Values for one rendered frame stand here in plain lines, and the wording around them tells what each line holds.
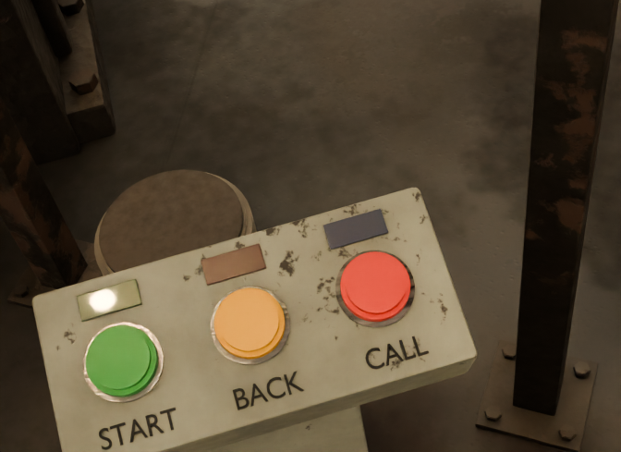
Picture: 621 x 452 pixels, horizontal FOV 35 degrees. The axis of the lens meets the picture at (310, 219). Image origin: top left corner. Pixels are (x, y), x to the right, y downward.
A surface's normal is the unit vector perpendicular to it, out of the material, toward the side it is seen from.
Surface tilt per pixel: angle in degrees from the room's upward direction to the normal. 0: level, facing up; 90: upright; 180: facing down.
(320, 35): 0
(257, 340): 20
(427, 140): 0
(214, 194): 0
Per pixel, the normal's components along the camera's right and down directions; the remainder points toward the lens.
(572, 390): -0.13, -0.62
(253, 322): -0.04, -0.33
